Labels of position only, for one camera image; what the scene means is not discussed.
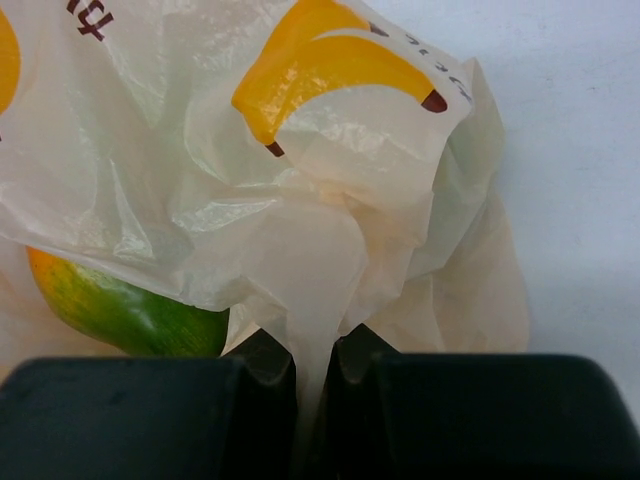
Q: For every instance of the orange green fake mango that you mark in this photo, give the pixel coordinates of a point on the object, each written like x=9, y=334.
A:
x=134, y=320

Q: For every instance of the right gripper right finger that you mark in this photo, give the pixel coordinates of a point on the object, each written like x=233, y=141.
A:
x=395, y=415

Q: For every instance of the translucent orange plastic bag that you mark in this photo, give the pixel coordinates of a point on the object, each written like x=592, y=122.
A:
x=307, y=165

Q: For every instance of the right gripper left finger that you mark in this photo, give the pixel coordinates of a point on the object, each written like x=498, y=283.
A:
x=189, y=418

